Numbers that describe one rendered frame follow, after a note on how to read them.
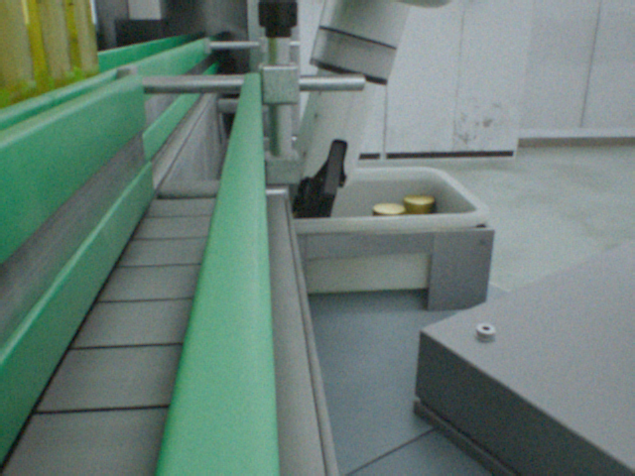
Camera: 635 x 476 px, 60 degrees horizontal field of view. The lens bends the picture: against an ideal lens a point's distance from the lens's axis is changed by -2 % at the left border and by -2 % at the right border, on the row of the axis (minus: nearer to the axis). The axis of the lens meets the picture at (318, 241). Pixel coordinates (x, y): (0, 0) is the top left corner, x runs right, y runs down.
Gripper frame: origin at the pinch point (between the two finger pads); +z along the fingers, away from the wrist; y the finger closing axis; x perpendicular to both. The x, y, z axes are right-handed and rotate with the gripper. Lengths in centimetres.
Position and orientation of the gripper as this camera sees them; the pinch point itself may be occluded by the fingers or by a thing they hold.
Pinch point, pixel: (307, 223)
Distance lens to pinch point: 56.3
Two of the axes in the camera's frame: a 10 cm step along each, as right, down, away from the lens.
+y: 1.2, 3.7, -9.2
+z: -2.6, 9.1, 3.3
